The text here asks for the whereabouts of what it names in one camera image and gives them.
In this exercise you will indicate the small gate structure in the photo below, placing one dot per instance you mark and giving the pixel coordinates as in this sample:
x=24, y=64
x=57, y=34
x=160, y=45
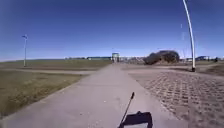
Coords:
x=115, y=57

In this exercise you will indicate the long low building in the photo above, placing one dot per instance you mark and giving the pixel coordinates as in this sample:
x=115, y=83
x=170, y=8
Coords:
x=98, y=58

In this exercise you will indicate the grey concrete path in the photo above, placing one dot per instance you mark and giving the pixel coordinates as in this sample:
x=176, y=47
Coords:
x=100, y=90

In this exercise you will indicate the robot's own part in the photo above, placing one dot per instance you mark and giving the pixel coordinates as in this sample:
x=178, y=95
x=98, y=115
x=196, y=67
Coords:
x=128, y=106

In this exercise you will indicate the clump of bushes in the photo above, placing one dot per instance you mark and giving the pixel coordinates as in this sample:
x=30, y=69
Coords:
x=162, y=57

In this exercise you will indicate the grid paver ground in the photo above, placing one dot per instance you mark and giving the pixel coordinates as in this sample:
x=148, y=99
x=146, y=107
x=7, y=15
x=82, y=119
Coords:
x=190, y=93

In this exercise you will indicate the tall white lamp pole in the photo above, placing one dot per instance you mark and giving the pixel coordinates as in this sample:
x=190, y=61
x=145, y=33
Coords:
x=190, y=33

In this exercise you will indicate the grass field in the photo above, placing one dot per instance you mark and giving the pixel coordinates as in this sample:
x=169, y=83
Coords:
x=30, y=83

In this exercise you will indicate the grey lamp pole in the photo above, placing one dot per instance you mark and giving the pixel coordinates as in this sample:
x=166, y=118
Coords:
x=24, y=50

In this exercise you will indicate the blue low building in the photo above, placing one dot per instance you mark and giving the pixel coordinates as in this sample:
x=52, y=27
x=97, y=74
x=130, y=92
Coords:
x=202, y=58

